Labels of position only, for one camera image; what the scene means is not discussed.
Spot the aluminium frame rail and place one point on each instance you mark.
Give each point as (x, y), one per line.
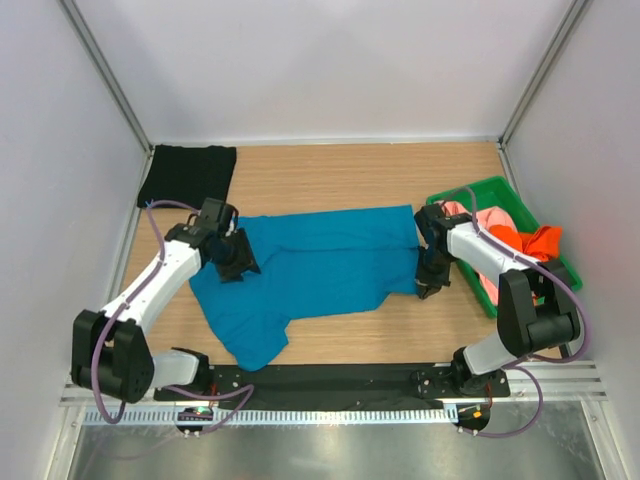
(579, 379)

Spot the folded black t shirt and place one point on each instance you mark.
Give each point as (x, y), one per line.
(188, 175)

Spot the orange t shirt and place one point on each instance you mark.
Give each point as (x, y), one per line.
(543, 244)

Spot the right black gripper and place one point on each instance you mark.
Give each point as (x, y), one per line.
(428, 284)

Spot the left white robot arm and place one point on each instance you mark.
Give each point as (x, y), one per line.
(110, 351)

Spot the blue t shirt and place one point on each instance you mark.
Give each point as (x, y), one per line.
(311, 265)

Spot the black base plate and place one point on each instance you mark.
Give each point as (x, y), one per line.
(353, 387)

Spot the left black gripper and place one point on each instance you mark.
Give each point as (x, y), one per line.
(244, 261)

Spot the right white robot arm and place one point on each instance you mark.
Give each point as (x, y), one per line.
(536, 305)

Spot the pink t shirt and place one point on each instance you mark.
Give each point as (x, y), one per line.
(497, 221)

